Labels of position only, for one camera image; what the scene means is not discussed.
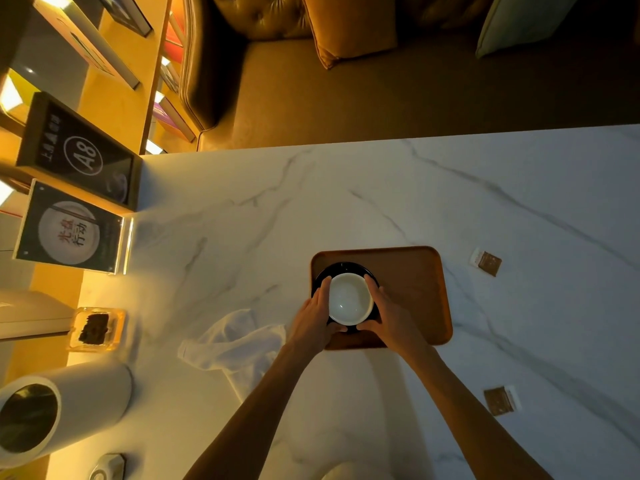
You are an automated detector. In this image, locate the orange book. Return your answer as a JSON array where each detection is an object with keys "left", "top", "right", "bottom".
[{"left": 164, "top": 0, "right": 187, "bottom": 49}]

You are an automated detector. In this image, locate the white box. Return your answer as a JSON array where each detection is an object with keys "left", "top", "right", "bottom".
[{"left": 0, "top": 288, "right": 76, "bottom": 341}]

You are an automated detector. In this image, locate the orange cushion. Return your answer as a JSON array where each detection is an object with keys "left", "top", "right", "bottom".
[{"left": 299, "top": 0, "right": 399, "bottom": 70}]

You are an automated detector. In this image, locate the acrylic stand with plate picture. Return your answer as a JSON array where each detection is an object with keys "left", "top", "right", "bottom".
[{"left": 12, "top": 178, "right": 135, "bottom": 276}]

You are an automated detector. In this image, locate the black table number sign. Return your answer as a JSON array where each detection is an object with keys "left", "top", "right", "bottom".
[{"left": 15, "top": 92, "right": 144, "bottom": 212}]

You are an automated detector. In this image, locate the small brown tea packet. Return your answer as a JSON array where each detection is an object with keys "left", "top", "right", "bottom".
[
  {"left": 469, "top": 247, "right": 503, "bottom": 278},
  {"left": 483, "top": 384, "right": 523, "bottom": 417}
]

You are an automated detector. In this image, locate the brown leather sofa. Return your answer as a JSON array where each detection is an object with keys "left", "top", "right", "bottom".
[{"left": 178, "top": 0, "right": 640, "bottom": 152}]

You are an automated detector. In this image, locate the person's right hand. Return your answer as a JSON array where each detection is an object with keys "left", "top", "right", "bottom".
[{"left": 356, "top": 274, "right": 432, "bottom": 358}]

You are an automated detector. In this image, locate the person's left forearm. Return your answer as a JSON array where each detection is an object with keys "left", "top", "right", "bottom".
[{"left": 182, "top": 340, "right": 323, "bottom": 480}]

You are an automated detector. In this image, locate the glass ashtray with dark contents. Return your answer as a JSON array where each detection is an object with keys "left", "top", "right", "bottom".
[{"left": 66, "top": 307, "right": 127, "bottom": 353}]

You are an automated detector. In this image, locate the pink book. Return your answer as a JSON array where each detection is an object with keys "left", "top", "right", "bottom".
[{"left": 151, "top": 91, "right": 197, "bottom": 144}]

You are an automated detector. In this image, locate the pale green cushion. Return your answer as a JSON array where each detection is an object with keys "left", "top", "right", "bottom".
[{"left": 474, "top": 0, "right": 584, "bottom": 60}]

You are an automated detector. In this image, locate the large white book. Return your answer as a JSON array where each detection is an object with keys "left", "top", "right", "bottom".
[{"left": 32, "top": 0, "right": 141, "bottom": 91}]

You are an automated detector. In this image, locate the person's right forearm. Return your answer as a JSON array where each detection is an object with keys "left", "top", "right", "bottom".
[{"left": 397, "top": 344, "right": 554, "bottom": 480}]

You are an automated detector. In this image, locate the yellow wooden bookshelf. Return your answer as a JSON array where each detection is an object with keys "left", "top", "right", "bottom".
[{"left": 0, "top": 0, "right": 201, "bottom": 480}]

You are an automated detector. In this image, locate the black round plate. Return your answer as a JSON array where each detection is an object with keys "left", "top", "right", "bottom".
[{"left": 311, "top": 262, "right": 381, "bottom": 334}]

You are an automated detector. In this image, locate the person's left hand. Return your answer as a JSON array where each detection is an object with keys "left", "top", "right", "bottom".
[{"left": 286, "top": 276, "right": 348, "bottom": 353}]

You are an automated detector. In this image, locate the dark framed book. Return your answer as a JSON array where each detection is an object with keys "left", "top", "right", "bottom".
[{"left": 97, "top": 0, "right": 154, "bottom": 38}]

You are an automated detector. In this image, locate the white crumpled cloth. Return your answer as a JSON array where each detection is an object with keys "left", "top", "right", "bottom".
[{"left": 177, "top": 308, "right": 287, "bottom": 403}]

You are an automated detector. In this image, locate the white ceramic bowl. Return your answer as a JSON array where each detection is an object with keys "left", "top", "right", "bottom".
[{"left": 328, "top": 273, "right": 375, "bottom": 327}]

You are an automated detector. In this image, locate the brown wooden tray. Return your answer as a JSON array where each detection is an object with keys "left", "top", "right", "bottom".
[{"left": 310, "top": 246, "right": 454, "bottom": 351}]

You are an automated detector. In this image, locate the white cylindrical bin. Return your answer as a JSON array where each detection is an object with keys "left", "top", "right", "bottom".
[{"left": 0, "top": 362, "right": 134, "bottom": 470}]

